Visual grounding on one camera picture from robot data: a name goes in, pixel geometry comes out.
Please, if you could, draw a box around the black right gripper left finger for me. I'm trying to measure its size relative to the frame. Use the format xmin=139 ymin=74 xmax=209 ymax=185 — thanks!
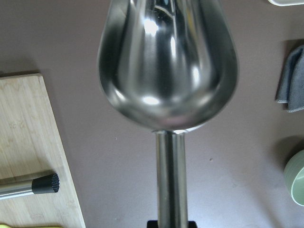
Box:
xmin=147 ymin=220 xmax=159 ymax=228

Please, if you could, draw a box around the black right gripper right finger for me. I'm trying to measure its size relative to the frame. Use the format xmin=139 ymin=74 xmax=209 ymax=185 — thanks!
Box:
xmin=188 ymin=221 xmax=198 ymax=228

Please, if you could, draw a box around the stainless steel ice scoop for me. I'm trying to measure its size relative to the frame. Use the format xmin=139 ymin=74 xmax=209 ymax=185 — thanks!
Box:
xmin=98 ymin=0 xmax=238 ymax=228

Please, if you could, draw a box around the grey folded cloth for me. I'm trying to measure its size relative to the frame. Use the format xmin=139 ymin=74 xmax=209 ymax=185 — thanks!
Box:
xmin=275 ymin=45 xmax=304 ymax=113

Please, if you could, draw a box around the cream serving tray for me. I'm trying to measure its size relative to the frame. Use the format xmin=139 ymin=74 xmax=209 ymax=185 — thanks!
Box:
xmin=268 ymin=0 xmax=304 ymax=7

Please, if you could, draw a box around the bamboo cutting board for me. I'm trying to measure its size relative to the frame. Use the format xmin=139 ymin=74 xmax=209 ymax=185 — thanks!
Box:
xmin=0 ymin=74 xmax=85 ymax=228

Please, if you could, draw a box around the green bowl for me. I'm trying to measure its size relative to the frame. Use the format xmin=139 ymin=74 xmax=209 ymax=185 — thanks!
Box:
xmin=284 ymin=150 xmax=304 ymax=207

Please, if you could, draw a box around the steel muddler black tip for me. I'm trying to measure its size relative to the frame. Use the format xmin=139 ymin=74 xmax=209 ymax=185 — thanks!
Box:
xmin=0 ymin=173 xmax=60 ymax=200

